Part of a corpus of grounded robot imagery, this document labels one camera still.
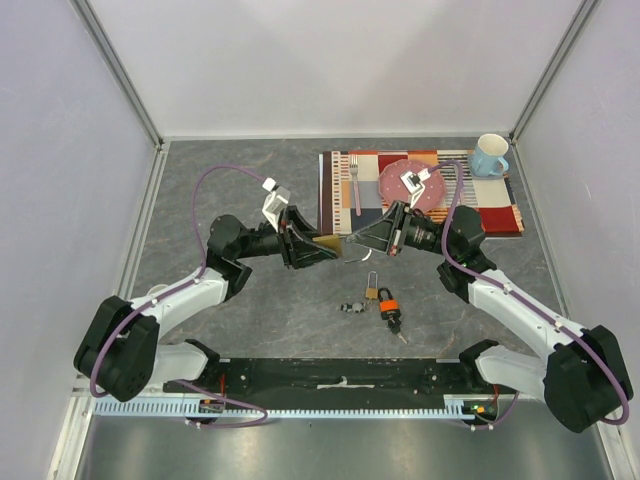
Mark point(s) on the colourful patchwork placemat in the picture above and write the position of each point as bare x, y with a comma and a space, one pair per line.
493, 198

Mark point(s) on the light blue mug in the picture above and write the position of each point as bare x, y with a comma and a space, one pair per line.
488, 158

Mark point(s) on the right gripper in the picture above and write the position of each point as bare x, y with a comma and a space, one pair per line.
398, 233

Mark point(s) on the large brass padlock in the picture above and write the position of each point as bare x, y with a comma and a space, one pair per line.
335, 244

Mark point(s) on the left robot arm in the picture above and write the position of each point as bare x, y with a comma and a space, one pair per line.
121, 353

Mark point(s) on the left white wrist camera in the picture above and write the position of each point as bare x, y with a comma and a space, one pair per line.
276, 201

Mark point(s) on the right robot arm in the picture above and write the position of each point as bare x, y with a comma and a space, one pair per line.
579, 373

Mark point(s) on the orange black padlock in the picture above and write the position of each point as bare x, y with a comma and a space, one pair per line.
388, 306

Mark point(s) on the small brass padlock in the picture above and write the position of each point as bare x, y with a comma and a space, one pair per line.
371, 291

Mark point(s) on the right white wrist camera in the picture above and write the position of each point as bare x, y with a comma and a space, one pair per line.
414, 182

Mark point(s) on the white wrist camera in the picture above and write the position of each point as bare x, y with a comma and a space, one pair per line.
414, 182
276, 201

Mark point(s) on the pink handled fork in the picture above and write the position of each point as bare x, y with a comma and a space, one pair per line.
354, 172

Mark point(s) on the light blue cable duct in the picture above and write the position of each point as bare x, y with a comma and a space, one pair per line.
197, 406

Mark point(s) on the pink dotted plate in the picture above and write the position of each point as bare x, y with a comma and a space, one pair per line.
392, 189

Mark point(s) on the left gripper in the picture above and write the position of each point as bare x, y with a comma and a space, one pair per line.
307, 253

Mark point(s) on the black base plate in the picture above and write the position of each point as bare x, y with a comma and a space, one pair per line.
343, 382

